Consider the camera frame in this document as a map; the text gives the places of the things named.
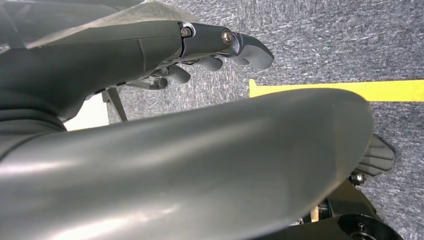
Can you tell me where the grey metal leg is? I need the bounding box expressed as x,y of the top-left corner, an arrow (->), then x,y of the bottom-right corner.
101,86 -> 129,123

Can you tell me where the white panel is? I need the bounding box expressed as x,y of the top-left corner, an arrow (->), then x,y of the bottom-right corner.
63,93 -> 111,132

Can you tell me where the yellow floor tape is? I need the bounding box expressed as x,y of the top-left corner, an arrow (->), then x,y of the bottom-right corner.
248,78 -> 424,103

